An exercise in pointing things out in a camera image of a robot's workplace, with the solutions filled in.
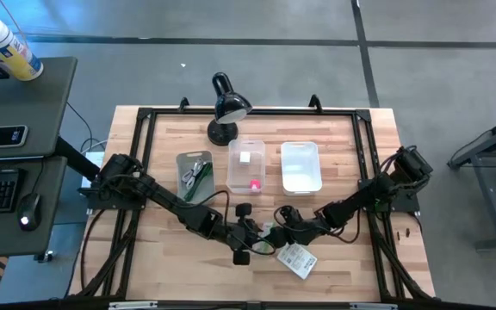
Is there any silver aluminium bar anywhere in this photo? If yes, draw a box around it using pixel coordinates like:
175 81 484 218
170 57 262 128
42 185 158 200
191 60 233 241
108 301 159 310
349 302 399 310

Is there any black floor cable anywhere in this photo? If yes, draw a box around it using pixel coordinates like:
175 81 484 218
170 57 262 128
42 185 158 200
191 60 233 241
65 101 108 157

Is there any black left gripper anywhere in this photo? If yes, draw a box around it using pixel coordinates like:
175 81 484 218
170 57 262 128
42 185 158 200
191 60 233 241
226 201 267 267

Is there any black keyboard tray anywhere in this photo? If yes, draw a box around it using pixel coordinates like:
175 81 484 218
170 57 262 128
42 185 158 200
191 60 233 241
0 154 69 260

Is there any desk caster wheel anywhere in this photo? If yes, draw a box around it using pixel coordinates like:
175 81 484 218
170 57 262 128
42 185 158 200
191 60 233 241
34 249 56 264

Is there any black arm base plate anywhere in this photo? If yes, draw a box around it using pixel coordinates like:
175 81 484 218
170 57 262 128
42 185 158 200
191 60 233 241
78 175 149 213
358 177 422 215

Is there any clear plastic bin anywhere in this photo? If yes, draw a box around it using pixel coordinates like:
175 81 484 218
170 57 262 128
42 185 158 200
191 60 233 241
226 138 267 195

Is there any white cable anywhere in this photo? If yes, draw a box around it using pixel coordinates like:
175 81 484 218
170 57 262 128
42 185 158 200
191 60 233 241
181 157 206 189

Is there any black desk support beam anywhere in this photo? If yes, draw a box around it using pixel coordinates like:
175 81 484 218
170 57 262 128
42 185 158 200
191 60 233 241
53 135 102 182

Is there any black smartphone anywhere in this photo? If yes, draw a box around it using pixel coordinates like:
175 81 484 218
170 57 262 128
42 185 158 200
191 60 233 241
0 124 30 151

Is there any black desk lamp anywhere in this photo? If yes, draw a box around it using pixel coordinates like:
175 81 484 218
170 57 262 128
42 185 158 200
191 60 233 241
206 71 255 147

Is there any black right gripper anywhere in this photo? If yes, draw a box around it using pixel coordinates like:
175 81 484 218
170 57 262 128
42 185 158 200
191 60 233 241
269 206 325 250

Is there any white plastic bin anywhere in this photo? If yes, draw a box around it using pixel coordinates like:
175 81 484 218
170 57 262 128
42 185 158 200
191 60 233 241
279 140 324 197

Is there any black aluminium table frame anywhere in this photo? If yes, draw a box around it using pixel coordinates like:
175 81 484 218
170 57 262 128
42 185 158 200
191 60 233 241
65 94 437 310

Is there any black neighbouring table frame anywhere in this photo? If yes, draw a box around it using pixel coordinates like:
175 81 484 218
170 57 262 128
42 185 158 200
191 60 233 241
447 108 496 251

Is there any green cable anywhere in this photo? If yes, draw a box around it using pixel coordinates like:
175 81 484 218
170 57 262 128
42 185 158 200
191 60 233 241
185 161 214 202

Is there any white power box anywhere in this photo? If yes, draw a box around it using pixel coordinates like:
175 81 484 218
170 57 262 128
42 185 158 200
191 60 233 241
79 150 108 190

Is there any black computer mouse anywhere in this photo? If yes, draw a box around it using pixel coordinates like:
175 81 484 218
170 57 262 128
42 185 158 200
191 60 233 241
16 191 43 233

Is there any black desk top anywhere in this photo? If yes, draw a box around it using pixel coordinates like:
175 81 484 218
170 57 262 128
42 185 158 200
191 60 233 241
0 55 79 161

